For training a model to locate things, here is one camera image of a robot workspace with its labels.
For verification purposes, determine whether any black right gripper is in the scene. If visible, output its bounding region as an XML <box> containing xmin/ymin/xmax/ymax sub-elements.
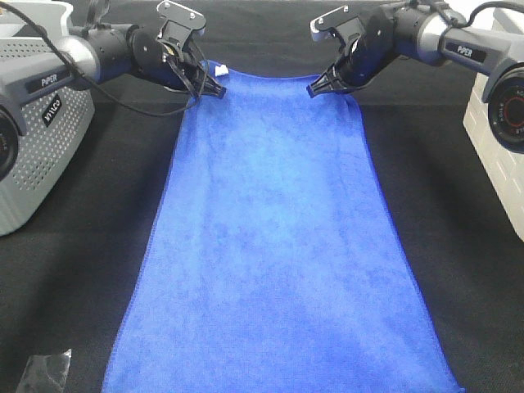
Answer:
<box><xmin>306</xmin><ymin>7</ymin><xmax>399</xmax><ymax>98</ymax></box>

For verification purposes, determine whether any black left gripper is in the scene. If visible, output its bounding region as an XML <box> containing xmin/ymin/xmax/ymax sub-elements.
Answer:
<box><xmin>129</xmin><ymin>25</ymin><xmax>227</xmax><ymax>99</ymax></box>

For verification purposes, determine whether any blue microfibre towel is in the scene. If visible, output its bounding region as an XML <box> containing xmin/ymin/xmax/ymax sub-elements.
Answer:
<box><xmin>102</xmin><ymin>70</ymin><xmax>460</xmax><ymax>392</ymax></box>

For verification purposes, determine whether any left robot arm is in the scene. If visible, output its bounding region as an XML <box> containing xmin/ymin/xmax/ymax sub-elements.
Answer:
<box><xmin>1</xmin><ymin>25</ymin><xmax>226</xmax><ymax>178</ymax></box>

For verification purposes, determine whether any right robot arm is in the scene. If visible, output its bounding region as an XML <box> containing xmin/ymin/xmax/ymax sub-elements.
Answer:
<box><xmin>307</xmin><ymin>1</ymin><xmax>523</xmax><ymax>153</ymax></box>

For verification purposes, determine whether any grey perforated laundry basket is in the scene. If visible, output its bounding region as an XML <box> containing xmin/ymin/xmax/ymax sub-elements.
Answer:
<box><xmin>1</xmin><ymin>8</ymin><xmax>94</xmax><ymax>235</ymax></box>

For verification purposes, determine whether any white storage box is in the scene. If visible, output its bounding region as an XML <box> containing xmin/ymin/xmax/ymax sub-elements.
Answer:
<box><xmin>462</xmin><ymin>6</ymin><xmax>524</xmax><ymax>242</ymax></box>

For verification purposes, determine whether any black table cloth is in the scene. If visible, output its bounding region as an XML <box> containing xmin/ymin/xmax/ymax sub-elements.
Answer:
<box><xmin>1</xmin><ymin>1</ymin><xmax>523</xmax><ymax>392</ymax></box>

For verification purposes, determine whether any clear tape strip left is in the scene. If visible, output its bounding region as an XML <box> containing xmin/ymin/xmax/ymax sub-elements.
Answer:
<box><xmin>16</xmin><ymin>349</ymin><xmax>72</xmax><ymax>393</ymax></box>

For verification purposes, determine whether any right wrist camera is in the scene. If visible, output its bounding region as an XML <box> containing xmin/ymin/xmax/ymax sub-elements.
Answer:
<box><xmin>309</xmin><ymin>5</ymin><xmax>364</xmax><ymax>43</ymax></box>

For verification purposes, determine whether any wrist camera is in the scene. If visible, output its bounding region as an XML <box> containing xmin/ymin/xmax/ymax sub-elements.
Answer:
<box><xmin>156</xmin><ymin>0</ymin><xmax>206</xmax><ymax>45</ymax></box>
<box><xmin>309</xmin><ymin>5</ymin><xmax>364</xmax><ymax>43</ymax></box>

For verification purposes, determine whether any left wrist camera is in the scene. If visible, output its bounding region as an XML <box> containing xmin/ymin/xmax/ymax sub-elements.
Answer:
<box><xmin>156</xmin><ymin>0</ymin><xmax>206</xmax><ymax>45</ymax></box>

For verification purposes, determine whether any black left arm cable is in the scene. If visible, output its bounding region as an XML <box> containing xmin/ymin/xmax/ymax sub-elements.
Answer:
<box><xmin>0</xmin><ymin>0</ymin><xmax>206</xmax><ymax>116</ymax></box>

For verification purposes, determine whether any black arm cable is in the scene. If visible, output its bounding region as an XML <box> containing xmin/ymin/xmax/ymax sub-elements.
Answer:
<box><xmin>0</xmin><ymin>0</ymin><xmax>206</xmax><ymax>116</ymax></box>
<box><xmin>409</xmin><ymin>0</ymin><xmax>524</xmax><ymax>29</ymax></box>

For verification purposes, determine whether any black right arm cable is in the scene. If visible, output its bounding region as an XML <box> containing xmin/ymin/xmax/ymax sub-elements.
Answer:
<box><xmin>409</xmin><ymin>0</ymin><xmax>524</xmax><ymax>29</ymax></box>

